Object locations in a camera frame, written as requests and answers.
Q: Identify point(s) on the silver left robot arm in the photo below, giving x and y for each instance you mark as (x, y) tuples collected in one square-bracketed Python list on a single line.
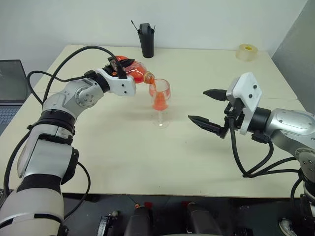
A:
[(49, 147)]

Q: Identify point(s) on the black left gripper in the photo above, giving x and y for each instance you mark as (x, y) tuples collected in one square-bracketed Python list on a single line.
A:
[(111, 66)]

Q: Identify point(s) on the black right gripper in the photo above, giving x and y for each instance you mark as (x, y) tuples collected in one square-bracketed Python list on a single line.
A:
[(235, 113)]

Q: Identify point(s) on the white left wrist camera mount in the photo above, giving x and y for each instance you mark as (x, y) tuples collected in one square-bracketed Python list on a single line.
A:
[(120, 84)]

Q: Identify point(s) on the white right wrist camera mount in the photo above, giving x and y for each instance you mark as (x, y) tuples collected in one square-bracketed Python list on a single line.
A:
[(248, 91)]

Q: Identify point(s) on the clear wine glass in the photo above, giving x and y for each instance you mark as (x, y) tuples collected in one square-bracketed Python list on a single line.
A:
[(161, 98)]

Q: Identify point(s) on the tall black cup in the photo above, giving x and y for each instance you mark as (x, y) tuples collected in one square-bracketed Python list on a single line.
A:
[(147, 45)]

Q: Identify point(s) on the clear bottle with red drink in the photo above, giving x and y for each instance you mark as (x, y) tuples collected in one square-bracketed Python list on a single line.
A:
[(137, 73)]

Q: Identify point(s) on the clear tape roll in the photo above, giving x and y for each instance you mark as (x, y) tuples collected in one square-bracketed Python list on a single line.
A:
[(247, 52)]

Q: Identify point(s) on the grey laptop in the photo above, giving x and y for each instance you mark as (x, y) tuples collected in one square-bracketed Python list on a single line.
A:
[(9, 81)]

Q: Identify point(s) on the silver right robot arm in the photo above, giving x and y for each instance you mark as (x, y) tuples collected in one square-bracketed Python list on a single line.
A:
[(288, 123)]

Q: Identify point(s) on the dark rounded shape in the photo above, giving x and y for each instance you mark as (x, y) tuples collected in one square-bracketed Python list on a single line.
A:
[(137, 221), (201, 221)]

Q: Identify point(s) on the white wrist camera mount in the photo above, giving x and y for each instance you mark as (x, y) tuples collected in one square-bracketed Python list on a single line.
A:
[(120, 84), (248, 91)]

